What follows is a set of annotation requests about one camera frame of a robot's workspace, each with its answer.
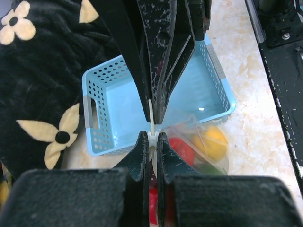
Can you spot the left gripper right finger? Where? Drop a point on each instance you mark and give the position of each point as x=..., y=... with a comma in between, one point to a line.
x=187, y=198

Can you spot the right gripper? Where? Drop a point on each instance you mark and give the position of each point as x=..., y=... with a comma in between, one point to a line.
x=170, y=28

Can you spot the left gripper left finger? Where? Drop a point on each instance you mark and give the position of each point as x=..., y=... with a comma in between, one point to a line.
x=116, y=197

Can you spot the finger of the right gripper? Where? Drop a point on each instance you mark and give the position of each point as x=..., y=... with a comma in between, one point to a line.
x=124, y=22

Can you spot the red wax apple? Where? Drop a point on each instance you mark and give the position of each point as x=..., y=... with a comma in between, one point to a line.
x=153, y=208

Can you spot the clear zip top bag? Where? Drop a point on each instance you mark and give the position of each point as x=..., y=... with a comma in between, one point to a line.
x=185, y=126

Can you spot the orange yellow fruit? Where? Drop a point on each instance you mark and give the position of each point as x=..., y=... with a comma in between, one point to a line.
x=212, y=143

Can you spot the black floral pillow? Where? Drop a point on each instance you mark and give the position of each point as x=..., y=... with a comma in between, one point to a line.
x=45, y=47

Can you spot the light blue plastic basket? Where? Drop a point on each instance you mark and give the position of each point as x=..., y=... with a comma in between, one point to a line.
x=113, y=112

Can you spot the green orange mango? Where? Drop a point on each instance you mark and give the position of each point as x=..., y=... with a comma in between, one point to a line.
x=206, y=169

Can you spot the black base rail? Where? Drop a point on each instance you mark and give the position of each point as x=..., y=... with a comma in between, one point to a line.
x=278, y=27

